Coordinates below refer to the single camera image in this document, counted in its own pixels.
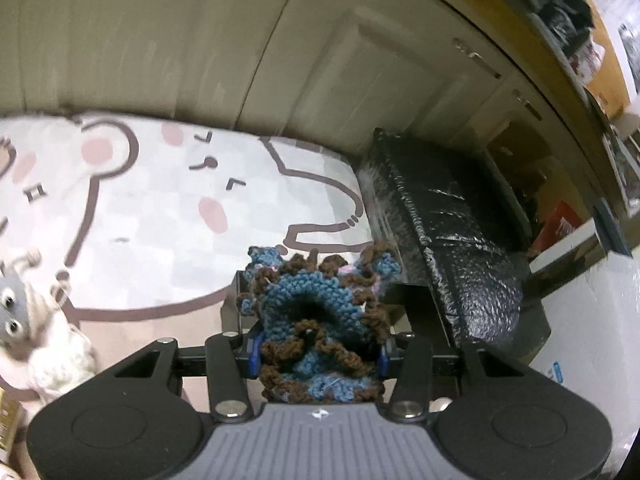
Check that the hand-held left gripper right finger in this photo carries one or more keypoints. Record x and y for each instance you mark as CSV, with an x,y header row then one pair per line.
x,y
384,360

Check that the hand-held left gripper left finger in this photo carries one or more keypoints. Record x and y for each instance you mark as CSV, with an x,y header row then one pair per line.
x,y
254,357

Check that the black storage box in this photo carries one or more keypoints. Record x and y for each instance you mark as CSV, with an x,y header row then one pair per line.
x,y
415,310

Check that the blue brown crocheted piece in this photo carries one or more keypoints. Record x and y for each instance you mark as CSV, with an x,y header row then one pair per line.
x,y
300,300

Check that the black plastic-wrapped package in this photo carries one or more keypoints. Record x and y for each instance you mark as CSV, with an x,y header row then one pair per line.
x,y
450,220

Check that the mouse-print blanket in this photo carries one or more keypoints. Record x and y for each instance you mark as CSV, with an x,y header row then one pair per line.
x,y
150,220

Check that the grey white crocheted toy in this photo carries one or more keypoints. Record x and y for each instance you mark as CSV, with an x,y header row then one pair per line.
x,y
50,355

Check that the white foam box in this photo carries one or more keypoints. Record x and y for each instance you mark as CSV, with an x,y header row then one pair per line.
x,y
590,335

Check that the red cardboard box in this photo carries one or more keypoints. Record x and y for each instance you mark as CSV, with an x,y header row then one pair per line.
x,y
560,227

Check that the gold container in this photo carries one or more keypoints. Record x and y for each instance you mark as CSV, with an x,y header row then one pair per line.
x,y
9,420

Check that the grey-blue object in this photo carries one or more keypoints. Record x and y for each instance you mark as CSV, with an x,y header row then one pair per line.
x,y
610,230

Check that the beige cabinet door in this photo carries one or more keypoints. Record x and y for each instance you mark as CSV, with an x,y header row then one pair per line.
x,y
150,35
500,105
375,60

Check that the beige cabinet doors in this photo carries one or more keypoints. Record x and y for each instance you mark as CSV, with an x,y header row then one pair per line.
x,y
500,0

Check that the black bag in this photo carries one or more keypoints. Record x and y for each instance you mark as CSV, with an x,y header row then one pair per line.
x,y
565,15

